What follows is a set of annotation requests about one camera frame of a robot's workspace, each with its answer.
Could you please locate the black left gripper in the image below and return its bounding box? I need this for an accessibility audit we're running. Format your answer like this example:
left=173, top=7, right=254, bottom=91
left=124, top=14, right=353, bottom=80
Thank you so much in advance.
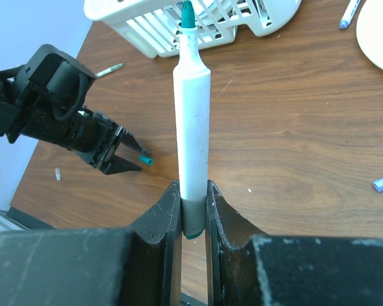
left=50, top=110, right=150, bottom=175

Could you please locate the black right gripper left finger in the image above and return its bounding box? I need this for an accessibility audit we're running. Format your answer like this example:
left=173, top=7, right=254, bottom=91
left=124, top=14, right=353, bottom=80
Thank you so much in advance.
left=127, top=180, right=182, bottom=305

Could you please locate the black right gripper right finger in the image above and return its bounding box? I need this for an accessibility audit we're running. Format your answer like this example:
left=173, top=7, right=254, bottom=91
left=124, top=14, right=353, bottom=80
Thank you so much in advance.
left=205, top=180, right=267, bottom=305

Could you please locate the teal pen cap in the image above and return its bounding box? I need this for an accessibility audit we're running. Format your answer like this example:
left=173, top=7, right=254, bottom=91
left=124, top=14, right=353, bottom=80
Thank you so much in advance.
left=139, top=155, right=154, bottom=166

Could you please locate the white pen with teal tip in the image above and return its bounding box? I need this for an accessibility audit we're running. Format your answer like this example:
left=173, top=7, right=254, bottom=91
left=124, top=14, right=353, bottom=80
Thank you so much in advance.
left=173, top=1, right=211, bottom=240

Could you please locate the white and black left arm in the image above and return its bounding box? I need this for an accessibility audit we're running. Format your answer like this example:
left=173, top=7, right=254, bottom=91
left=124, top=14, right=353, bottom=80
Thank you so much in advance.
left=0, top=44, right=148, bottom=175

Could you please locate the grey green pen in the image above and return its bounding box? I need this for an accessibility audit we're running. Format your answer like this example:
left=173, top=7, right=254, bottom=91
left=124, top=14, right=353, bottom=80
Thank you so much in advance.
left=95, top=62, right=124, bottom=78

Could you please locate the white pen with blue end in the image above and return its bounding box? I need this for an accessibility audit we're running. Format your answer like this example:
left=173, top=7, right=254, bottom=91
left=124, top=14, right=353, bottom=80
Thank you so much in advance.
left=338, top=0, right=361, bottom=30

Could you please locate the small clear plastic piece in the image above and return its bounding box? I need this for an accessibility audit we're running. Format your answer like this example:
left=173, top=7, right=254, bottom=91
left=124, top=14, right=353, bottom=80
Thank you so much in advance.
left=55, top=168, right=62, bottom=181

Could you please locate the white plastic dish basket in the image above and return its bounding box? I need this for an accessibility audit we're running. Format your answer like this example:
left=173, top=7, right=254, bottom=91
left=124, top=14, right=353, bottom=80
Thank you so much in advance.
left=84, top=0, right=301, bottom=59

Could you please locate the cream and blue plate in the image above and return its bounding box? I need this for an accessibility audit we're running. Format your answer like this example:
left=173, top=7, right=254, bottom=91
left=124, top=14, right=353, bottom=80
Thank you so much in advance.
left=356, top=1, right=383, bottom=71

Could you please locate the aluminium frame rail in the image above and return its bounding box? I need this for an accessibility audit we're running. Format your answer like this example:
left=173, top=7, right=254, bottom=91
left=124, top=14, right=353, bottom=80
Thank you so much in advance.
left=0, top=207, right=54, bottom=232

